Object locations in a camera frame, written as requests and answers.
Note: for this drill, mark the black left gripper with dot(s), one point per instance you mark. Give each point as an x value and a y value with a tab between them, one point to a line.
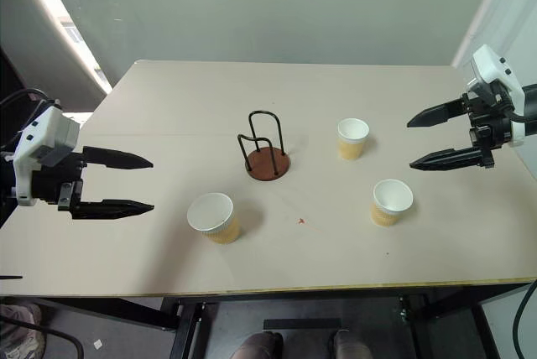
52	185

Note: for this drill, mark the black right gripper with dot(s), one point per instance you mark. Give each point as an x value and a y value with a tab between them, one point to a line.
491	132

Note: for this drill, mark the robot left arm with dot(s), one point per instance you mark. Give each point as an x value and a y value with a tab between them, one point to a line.
6	185

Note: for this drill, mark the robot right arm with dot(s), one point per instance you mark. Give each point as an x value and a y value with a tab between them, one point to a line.
530	101

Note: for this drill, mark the yellow ribbed paper cup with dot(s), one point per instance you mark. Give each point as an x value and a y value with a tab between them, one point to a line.
390	204
352	138
216	218

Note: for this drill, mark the thin black rod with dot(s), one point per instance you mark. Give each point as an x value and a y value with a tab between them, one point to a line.
10	277

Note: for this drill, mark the brown worn shoe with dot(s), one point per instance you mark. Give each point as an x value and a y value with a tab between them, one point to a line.
19	325

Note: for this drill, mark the dark rounded shape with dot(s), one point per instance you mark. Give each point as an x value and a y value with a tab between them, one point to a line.
258	346
351	345

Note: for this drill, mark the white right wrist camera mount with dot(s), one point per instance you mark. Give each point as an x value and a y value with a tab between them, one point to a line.
488	65

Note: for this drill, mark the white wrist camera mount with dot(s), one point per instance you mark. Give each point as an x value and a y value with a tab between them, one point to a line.
44	134
488	65

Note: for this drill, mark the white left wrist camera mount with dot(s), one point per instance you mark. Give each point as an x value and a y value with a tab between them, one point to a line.
44	134

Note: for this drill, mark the white wall panel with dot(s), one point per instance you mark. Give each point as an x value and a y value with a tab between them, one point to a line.
499	6

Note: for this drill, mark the black metal table frame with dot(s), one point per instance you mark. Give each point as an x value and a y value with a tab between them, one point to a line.
184	325

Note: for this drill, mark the white slanted window frame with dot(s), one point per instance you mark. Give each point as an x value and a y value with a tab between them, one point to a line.
63	19

